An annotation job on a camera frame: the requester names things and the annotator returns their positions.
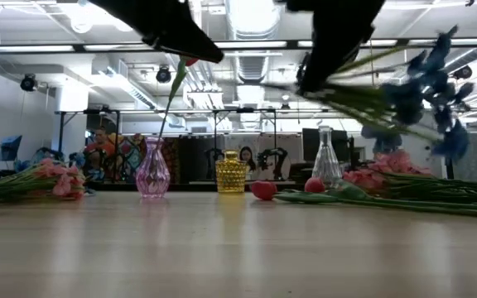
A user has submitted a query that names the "yellow glass vase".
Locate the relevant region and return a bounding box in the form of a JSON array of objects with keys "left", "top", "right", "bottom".
[{"left": 215, "top": 150, "right": 248, "bottom": 195}]

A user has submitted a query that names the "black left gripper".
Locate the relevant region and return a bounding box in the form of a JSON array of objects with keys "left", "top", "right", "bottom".
[{"left": 89, "top": 0, "right": 225, "bottom": 64}]

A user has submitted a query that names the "blue-lit monitor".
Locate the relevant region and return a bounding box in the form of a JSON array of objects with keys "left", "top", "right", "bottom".
[{"left": 0, "top": 134, "right": 23, "bottom": 163}]

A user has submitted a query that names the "red artificial tulip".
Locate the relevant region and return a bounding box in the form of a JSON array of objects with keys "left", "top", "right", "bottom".
[
  {"left": 304, "top": 176, "right": 477, "bottom": 208},
  {"left": 249, "top": 180, "right": 477, "bottom": 219},
  {"left": 155, "top": 55, "right": 200, "bottom": 142}
]

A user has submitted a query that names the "black ceiling spotlight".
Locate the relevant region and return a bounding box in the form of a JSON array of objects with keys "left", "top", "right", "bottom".
[
  {"left": 453, "top": 65, "right": 474, "bottom": 80},
  {"left": 19, "top": 73, "right": 39, "bottom": 93},
  {"left": 155, "top": 65, "right": 172, "bottom": 84}
]

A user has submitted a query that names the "black monitor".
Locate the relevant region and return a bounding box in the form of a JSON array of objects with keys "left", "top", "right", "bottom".
[{"left": 301, "top": 127, "right": 349, "bottom": 163}]

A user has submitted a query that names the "clear glass vase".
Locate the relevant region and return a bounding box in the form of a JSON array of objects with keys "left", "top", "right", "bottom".
[{"left": 311, "top": 125, "right": 343, "bottom": 187}]

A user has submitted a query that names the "person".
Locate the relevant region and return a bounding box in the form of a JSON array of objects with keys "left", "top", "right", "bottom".
[
  {"left": 84, "top": 126, "right": 118, "bottom": 171},
  {"left": 238, "top": 145, "right": 258, "bottom": 173}
]

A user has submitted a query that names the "black overhead frame beam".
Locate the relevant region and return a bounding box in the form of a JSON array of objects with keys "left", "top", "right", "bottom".
[{"left": 0, "top": 36, "right": 477, "bottom": 54}]

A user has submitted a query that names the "pink glass vase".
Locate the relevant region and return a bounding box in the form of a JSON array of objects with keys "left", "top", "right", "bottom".
[{"left": 135, "top": 137, "right": 171, "bottom": 199}]

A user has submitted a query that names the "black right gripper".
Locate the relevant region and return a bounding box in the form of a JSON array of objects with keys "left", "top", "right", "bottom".
[{"left": 286, "top": 0, "right": 387, "bottom": 94}]

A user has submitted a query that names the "colourful patterned panel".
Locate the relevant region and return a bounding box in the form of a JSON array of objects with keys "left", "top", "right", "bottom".
[{"left": 105, "top": 132, "right": 181, "bottom": 183}]

